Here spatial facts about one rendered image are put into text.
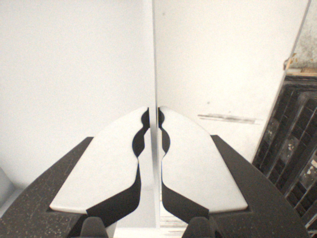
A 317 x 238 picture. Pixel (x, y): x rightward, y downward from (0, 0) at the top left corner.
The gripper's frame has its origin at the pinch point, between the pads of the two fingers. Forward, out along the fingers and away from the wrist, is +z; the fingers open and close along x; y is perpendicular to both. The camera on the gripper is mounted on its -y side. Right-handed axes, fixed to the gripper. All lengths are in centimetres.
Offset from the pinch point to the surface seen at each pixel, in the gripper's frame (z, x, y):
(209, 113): 3.3, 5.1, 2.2
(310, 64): 73, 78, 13
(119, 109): 2.9, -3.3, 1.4
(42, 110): 2.9, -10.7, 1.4
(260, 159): 44, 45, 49
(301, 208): 19, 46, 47
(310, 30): 73, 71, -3
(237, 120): 3.3, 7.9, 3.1
